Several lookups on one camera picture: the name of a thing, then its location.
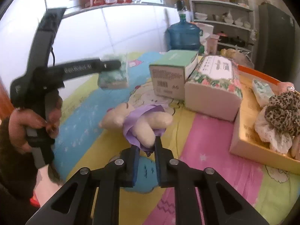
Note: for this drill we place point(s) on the cream doll purple dress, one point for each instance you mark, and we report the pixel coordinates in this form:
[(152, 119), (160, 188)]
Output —
[(140, 126)]

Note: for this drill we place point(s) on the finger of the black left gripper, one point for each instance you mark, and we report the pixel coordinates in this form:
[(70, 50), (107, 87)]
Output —
[(81, 68)]

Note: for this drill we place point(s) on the green top cardboard box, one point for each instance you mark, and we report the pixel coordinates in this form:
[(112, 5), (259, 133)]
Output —
[(171, 71)]

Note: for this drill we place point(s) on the white green sack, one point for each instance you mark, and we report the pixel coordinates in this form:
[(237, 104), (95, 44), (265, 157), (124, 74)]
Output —
[(206, 30)]

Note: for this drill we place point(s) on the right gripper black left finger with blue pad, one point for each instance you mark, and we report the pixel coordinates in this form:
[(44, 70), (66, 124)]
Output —
[(91, 196)]

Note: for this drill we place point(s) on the floral tissue box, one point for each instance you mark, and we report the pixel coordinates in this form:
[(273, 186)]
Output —
[(214, 88)]

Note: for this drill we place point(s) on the leopard print soft cloth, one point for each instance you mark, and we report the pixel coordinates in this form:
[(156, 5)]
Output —
[(282, 112)]

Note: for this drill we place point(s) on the person's left hand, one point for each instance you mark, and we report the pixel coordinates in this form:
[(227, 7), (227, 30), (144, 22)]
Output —
[(21, 119)]

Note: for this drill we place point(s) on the orange shallow cardboard tray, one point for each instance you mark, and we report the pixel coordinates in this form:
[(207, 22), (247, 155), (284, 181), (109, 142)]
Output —
[(245, 140)]

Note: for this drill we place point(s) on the colourful cartoon quilt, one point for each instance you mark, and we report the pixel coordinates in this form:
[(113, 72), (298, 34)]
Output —
[(200, 141)]

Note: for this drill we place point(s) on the green white tissue pack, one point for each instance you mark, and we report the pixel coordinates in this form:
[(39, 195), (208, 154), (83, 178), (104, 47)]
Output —
[(116, 79)]

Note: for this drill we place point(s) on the pink plastic cup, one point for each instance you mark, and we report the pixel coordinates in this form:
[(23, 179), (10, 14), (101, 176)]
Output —
[(212, 44)]

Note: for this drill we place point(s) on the blue water jug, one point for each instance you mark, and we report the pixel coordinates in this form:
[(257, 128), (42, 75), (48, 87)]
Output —
[(183, 35)]

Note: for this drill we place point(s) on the yellow plastic bag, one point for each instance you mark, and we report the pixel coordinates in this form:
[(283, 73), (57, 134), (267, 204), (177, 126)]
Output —
[(239, 58)]

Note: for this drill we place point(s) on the dark grey refrigerator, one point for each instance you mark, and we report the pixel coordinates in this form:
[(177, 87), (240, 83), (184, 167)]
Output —
[(276, 42)]

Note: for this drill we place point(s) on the grey metal shelving unit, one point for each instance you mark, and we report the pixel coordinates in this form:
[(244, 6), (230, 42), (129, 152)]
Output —
[(232, 21)]

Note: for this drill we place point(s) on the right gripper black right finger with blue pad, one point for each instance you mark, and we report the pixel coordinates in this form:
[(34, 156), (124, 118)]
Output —
[(201, 196)]

